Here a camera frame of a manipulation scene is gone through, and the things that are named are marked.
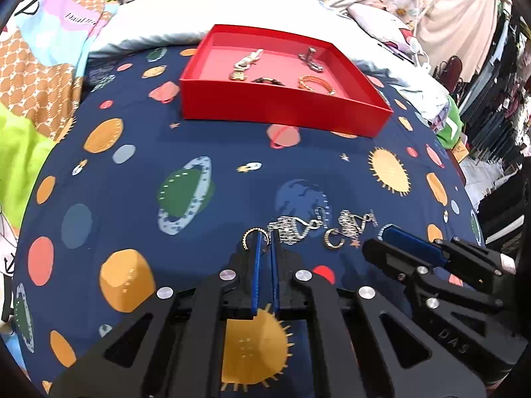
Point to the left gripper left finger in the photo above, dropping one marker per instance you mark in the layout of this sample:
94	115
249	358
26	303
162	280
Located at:
171	346

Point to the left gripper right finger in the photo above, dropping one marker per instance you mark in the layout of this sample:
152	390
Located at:
361	344

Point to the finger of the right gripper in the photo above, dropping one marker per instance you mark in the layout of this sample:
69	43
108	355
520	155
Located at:
394	262
407	242

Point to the gold cuff bangle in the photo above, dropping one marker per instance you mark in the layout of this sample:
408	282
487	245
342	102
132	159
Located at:
315	84

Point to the gold watch band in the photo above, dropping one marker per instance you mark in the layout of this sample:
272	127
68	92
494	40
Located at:
238	75

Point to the green cloth item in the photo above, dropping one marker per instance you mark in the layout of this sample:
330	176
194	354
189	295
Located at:
448	125

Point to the navy planet print cloth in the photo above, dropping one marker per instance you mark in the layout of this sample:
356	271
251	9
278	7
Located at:
136	198

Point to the beige curtain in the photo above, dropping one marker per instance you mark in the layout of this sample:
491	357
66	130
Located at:
462	28

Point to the red cardboard tray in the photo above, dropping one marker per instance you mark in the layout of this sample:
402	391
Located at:
273	61

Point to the light blue pillow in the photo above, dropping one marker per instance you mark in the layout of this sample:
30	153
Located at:
143	24

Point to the colourful monkey cartoon blanket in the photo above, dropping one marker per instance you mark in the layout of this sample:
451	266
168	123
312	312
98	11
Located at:
44	49

